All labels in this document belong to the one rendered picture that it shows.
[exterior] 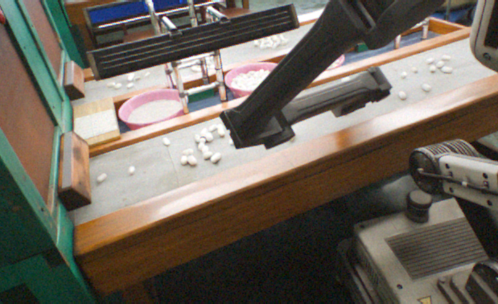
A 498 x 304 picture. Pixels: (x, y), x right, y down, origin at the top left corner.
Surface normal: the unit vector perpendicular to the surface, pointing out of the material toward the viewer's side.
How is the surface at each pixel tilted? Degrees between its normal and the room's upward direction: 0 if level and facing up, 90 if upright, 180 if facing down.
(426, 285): 0
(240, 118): 76
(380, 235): 0
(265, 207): 90
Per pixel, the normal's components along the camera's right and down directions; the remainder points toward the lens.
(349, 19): -0.75, 0.22
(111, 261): 0.39, 0.47
